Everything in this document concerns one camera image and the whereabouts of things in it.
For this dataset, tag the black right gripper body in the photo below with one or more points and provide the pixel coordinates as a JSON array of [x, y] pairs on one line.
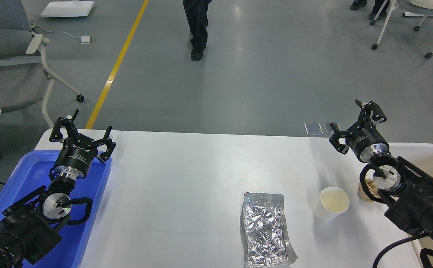
[[366, 143]]

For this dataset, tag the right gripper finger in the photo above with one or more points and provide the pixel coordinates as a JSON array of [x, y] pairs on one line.
[[337, 135], [370, 115]]

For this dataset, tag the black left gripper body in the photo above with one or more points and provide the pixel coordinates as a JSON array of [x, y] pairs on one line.
[[76, 156]]

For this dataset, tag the white paper cup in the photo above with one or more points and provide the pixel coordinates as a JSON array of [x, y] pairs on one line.
[[332, 202]]

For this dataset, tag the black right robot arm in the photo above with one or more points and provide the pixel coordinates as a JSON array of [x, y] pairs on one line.
[[395, 182]]

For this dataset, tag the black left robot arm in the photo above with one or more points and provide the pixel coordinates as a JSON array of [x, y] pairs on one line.
[[30, 226]]

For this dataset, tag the right metal floor plate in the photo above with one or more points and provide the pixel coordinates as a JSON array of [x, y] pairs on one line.
[[330, 128]]

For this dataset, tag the metal floor plate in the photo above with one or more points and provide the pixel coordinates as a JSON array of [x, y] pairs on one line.
[[330, 128], [313, 128]]

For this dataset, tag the left metal floor plate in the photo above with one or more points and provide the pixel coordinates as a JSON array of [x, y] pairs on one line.
[[313, 128]]

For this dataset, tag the blue plastic bin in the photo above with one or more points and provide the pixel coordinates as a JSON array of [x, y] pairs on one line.
[[32, 172]]

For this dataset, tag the crumpled brown paper ball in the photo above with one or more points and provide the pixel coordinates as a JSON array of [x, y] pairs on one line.
[[371, 187]]

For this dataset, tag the beige plastic bin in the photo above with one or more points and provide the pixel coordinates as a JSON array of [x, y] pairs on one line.
[[410, 206]]

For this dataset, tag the grey office chair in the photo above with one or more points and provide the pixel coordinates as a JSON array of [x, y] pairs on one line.
[[25, 77]]

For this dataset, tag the silver foil bag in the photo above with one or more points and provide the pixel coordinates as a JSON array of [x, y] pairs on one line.
[[265, 229]]

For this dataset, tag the white flat floor board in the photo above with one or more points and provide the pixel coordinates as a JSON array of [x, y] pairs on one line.
[[68, 8]]

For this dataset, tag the person in black trousers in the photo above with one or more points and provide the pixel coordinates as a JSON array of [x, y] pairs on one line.
[[196, 15]]

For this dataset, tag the white power adapter with cable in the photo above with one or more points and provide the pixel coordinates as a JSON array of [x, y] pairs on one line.
[[84, 39]]

